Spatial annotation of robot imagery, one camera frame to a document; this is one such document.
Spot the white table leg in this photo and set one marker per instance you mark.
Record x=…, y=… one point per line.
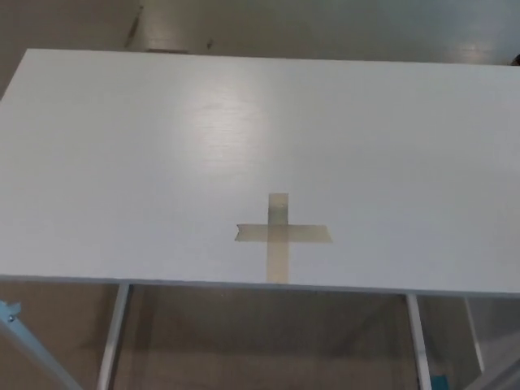
x=475, y=341
x=113, y=337
x=418, y=341

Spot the teal floor object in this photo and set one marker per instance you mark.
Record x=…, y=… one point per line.
x=441, y=382

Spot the grey metal stand leg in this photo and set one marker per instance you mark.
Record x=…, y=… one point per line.
x=503, y=380

